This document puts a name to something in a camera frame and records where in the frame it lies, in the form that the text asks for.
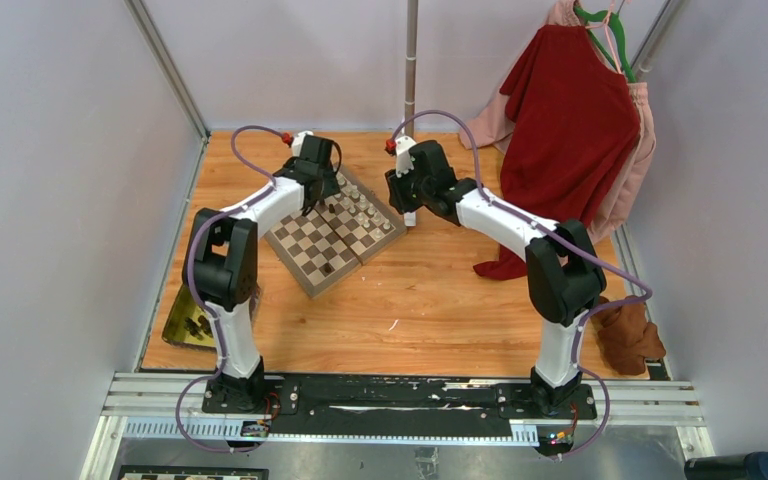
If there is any red shirt on hanger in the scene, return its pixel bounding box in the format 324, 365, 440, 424
473, 23, 642, 282

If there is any white stand base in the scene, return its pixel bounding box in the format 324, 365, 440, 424
403, 212, 417, 228

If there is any gold metal tray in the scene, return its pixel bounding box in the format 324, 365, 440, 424
161, 285, 215, 352

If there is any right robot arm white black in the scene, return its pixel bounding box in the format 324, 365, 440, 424
385, 136, 606, 418

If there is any grey metal stand pole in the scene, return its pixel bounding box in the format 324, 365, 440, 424
403, 0, 419, 119

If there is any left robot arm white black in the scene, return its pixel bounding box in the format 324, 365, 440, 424
182, 131, 342, 413

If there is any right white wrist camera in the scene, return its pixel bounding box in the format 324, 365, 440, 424
385, 135, 417, 177

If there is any dark blue bottle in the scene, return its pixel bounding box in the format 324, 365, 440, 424
683, 452, 768, 480

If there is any green clothes hanger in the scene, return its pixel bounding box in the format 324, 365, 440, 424
573, 1, 637, 83

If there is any brown crumpled cloth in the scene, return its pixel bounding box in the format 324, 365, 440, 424
591, 303, 667, 376

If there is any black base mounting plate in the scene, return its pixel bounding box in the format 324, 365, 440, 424
201, 374, 597, 439

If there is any pink garment on hanger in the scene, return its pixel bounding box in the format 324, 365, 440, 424
468, 0, 658, 246

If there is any wooden folding chess board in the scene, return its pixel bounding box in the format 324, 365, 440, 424
265, 169, 407, 298

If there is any aluminium rail frame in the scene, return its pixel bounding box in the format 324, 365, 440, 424
80, 373, 714, 479

